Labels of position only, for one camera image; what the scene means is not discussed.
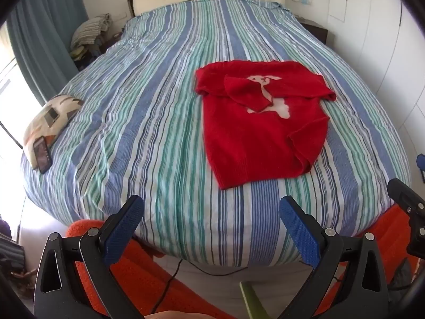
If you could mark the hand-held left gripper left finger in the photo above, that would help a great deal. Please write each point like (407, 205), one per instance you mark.
(123, 229)

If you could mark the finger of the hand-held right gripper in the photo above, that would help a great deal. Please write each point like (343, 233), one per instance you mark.
(421, 166)
(401, 196)

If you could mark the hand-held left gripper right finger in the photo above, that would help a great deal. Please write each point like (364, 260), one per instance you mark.
(298, 229)

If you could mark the red knit sweater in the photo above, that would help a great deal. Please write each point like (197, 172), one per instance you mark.
(249, 139)

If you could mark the pile of clothes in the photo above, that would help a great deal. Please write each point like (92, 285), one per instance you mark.
(88, 30)

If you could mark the striped bed sheet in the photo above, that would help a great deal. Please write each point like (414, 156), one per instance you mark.
(149, 123)

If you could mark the black smartphone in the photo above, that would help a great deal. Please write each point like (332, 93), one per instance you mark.
(42, 154)

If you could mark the dark cloth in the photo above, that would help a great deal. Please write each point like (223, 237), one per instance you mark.
(11, 252)

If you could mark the patterned pillow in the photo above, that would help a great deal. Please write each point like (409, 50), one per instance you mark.
(43, 119)

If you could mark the dark wooden nightstand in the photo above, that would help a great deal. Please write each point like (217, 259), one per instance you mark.
(318, 33)

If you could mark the teal curtain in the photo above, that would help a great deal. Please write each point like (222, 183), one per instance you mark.
(40, 40)

